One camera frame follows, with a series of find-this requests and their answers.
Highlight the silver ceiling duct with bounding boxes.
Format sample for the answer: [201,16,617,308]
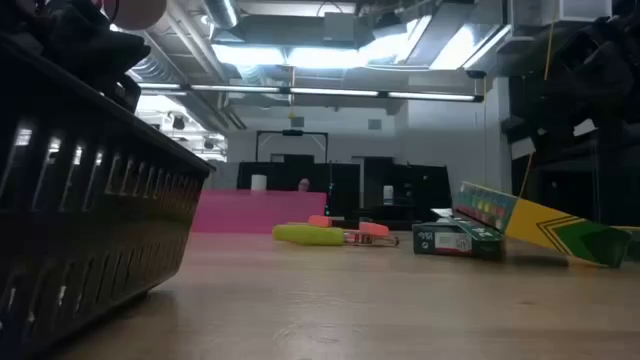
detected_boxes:
[202,0,241,30]

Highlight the pink flat sheet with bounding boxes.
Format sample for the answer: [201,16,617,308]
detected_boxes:
[192,189,329,235]

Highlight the black cabinet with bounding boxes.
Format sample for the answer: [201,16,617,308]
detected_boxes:
[362,157,454,224]
[236,154,361,220]

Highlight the yellow hanging cable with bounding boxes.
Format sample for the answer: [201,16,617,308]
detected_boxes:
[517,19,557,199]

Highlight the black slotted plastic basket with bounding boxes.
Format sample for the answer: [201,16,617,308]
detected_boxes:
[0,34,216,360]

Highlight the hole punch with green handles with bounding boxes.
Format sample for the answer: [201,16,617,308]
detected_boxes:
[272,223,400,248]

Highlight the long ceiling light bar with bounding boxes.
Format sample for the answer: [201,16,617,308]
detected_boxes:
[137,82,485,104]

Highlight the watercolor paint box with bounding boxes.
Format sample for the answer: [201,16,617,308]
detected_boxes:
[453,181,634,269]

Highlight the black rectangular stand frame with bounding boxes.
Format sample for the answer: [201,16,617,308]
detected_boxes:
[255,129,330,164]

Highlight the dark green crayon box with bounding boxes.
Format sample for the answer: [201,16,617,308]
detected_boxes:
[412,208,506,261]

